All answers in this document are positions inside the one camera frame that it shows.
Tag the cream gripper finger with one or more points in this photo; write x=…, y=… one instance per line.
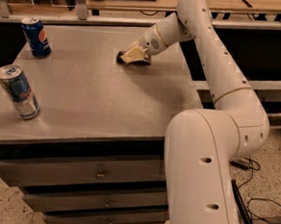
x=135, y=44
x=134, y=54

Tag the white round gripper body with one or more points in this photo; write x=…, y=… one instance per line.
x=149, y=41

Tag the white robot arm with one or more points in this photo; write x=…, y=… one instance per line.
x=199, y=144

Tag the blue pepsi can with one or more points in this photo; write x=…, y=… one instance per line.
x=35, y=33

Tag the grey drawer cabinet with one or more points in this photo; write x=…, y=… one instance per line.
x=95, y=153

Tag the silver blue red bull can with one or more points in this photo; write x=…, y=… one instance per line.
x=16, y=85

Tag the black power adapter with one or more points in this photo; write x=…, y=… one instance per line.
x=240, y=164

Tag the black stand leg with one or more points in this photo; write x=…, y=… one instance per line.
x=240, y=203

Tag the metal railing frame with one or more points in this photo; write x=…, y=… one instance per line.
x=229, y=14

